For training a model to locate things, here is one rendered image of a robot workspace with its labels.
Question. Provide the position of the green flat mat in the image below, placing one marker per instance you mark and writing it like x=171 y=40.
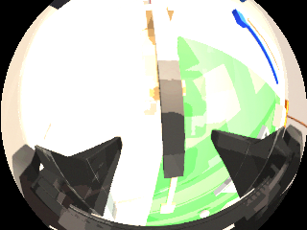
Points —
x=220 y=93

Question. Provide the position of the blue putter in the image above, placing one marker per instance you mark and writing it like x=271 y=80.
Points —
x=240 y=19

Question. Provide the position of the white golf ball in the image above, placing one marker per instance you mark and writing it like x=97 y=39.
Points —
x=204 y=214

